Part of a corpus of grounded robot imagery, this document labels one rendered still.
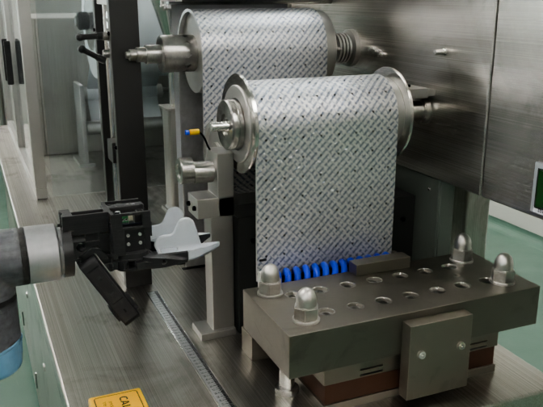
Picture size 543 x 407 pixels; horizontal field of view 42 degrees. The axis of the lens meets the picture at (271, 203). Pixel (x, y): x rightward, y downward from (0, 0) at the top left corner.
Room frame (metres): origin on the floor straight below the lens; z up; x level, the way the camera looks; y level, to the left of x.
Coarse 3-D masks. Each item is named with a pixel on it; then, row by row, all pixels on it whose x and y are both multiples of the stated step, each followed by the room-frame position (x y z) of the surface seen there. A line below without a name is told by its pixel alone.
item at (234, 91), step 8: (392, 80) 1.12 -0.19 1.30; (232, 88) 1.05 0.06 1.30; (240, 88) 1.02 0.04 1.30; (232, 96) 1.05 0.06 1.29; (240, 96) 1.02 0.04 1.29; (400, 96) 1.10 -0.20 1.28; (400, 104) 1.09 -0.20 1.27; (248, 112) 0.99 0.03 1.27; (400, 112) 1.09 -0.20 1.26; (248, 120) 0.99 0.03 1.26; (400, 120) 1.09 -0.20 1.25; (248, 128) 0.99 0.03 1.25; (400, 128) 1.09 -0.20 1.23; (248, 136) 0.99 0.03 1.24; (400, 136) 1.10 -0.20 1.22; (248, 144) 0.99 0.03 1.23; (232, 152) 1.05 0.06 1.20; (240, 152) 1.02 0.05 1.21; (248, 152) 1.00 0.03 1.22; (240, 160) 1.02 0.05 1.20
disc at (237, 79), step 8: (232, 80) 1.06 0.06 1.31; (240, 80) 1.03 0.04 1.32; (224, 88) 1.09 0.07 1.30; (248, 88) 1.00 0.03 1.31; (224, 96) 1.09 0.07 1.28; (248, 96) 1.00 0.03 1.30; (248, 104) 1.00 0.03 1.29; (256, 112) 0.98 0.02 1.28; (256, 120) 0.97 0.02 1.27; (256, 128) 0.97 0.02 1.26; (256, 136) 0.97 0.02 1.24; (256, 144) 0.97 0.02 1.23; (256, 152) 0.98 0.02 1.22; (248, 160) 1.00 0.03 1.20; (240, 168) 1.03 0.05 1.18; (248, 168) 1.00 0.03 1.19
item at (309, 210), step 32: (288, 160) 1.00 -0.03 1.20; (320, 160) 1.03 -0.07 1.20; (352, 160) 1.05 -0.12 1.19; (384, 160) 1.07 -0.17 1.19; (256, 192) 0.99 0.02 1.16; (288, 192) 1.00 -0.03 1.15; (320, 192) 1.03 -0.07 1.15; (352, 192) 1.05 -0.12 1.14; (384, 192) 1.07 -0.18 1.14; (256, 224) 0.99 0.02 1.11; (288, 224) 1.00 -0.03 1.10; (320, 224) 1.03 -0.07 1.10; (352, 224) 1.05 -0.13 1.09; (384, 224) 1.07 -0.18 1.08; (256, 256) 0.99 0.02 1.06; (288, 256) 1.00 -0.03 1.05; (320, 256) 1.03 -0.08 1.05; (352, 256) 1.05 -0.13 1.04
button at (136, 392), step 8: (120, 392) 0.83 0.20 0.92; (128, 392) 0.83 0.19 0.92; (136, 392) 0.83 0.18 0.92; (88, 400) 0.82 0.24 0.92; (96, 400) 0.82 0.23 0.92; (104, 400) 0.82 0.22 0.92; (112, 400) 0.82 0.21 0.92; (120, 400) 0.82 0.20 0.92; (128, 400) 0.82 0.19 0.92; (136, 400) 0.82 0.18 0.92; (144, 400) 0.82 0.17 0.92
